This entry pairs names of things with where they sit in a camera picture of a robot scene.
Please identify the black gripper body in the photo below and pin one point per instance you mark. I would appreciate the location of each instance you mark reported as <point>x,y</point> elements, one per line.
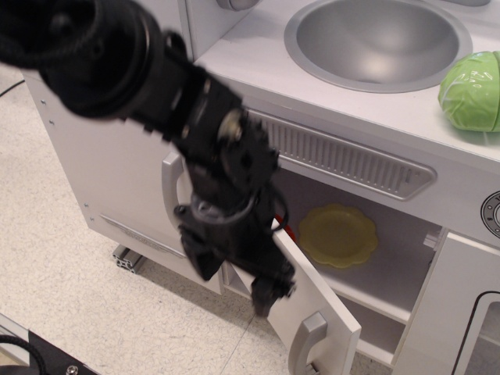
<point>243,238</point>

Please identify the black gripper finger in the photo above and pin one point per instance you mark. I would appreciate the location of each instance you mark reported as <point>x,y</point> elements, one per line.
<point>265,291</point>
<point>201,256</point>

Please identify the white cabinet door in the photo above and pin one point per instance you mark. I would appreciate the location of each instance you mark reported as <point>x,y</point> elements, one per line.
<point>335,353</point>

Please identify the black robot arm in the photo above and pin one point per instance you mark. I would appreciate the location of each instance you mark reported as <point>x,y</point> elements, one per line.
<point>111,60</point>

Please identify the white toy kitchen cabinet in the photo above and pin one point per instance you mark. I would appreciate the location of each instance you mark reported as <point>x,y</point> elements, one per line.
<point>394,212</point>

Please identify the orange salmon sushi toy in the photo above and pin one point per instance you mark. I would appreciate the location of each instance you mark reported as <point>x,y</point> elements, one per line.
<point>282,224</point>

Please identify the yellow scalloped toy plate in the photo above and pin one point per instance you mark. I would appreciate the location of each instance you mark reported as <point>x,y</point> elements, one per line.
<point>337,235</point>

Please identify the grey vent panel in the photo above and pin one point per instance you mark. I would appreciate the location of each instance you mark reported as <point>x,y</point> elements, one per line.
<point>358,164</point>

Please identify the silver faucet base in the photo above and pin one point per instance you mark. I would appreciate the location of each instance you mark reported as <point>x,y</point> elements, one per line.
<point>237,5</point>

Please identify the silver round sink basin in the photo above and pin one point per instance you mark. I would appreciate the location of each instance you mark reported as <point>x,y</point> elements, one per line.
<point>376,46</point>

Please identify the black oven dial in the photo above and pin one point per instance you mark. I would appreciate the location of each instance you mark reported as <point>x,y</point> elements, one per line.
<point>489,213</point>

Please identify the green toy cabbage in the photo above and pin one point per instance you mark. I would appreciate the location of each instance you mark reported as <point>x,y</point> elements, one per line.
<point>469,93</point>

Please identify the silver cabinet door handle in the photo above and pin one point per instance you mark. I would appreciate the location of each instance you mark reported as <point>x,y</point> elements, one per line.
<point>311,331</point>

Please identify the silver fridge door handle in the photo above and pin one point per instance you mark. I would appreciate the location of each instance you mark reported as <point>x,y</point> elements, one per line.
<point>172,170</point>

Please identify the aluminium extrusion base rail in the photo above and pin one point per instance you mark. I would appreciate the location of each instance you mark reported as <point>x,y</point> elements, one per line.
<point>128,259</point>

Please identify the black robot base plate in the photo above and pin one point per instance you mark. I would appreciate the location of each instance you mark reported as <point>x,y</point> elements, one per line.
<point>44,358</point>

